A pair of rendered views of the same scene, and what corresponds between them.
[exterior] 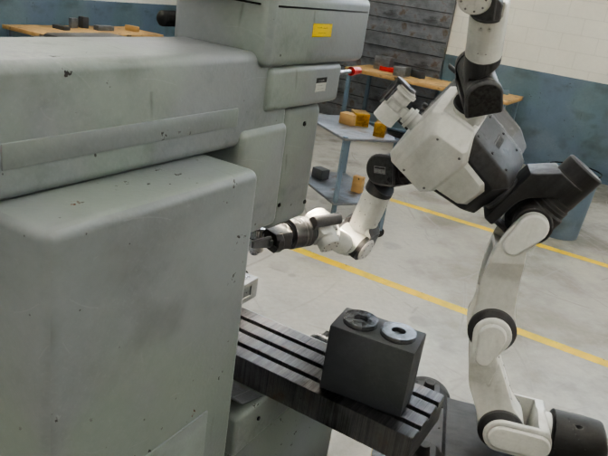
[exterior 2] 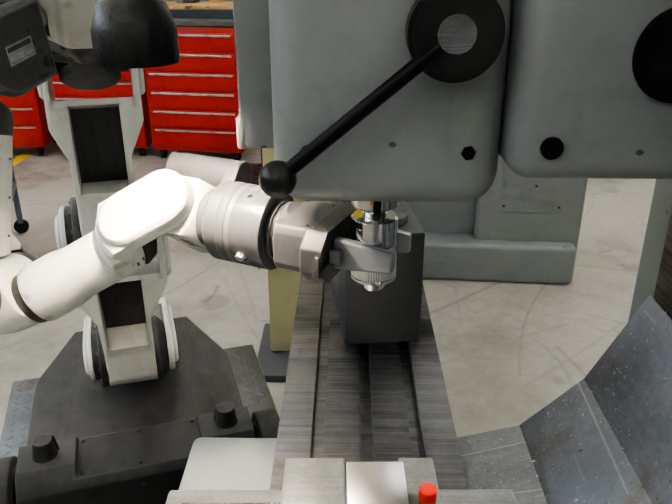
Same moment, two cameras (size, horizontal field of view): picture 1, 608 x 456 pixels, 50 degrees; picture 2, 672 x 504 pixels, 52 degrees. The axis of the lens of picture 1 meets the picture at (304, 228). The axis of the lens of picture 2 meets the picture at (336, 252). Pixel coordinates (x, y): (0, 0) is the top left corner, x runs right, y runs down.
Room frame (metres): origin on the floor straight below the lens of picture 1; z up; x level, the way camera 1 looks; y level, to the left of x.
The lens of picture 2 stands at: (1.99, 0.68, 1.51)
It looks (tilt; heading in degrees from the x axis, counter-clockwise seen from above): 24 degrees down; 243
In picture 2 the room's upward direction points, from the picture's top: straight up
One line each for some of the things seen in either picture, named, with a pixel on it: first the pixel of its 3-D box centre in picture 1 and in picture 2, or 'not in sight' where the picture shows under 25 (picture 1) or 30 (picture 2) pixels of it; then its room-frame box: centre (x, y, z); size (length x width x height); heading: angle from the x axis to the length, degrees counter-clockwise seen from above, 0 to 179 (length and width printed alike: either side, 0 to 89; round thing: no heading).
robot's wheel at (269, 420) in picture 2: not in sight; (270, 456); (1.57, -0.45, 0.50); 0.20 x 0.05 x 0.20; 80
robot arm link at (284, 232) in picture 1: (282, 235); (293, 234); (1.72, 0.06, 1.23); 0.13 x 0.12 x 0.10; 39
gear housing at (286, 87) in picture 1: (265, 76); not in sight; (1.62, 0.15, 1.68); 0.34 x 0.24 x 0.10; 152
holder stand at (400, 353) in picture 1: (373, 358); (372, 257); (1.46, -0.22, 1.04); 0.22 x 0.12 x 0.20; 69
